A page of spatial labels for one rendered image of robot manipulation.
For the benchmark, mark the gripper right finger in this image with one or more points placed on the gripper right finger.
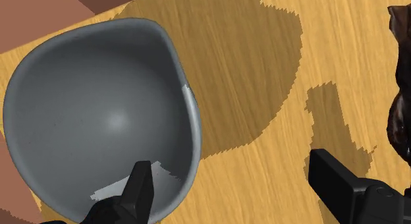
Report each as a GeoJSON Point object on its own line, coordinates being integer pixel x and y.
{"type": "Point", "coordinates": [346, 191]}

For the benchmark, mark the grey bowl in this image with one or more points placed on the grey bowl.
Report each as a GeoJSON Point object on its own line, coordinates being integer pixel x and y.
{"type": "Point", "coordinates": [96, 114]}

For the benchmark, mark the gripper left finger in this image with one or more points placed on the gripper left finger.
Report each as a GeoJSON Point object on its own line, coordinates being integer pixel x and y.
{"type": "Point", "coordinates": [136, 197]}

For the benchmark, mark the dark brown glossy figure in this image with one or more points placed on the dark brown glossy figure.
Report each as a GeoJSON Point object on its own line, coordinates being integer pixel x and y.
{"type": "Point", "coordinates": [399, 98]}

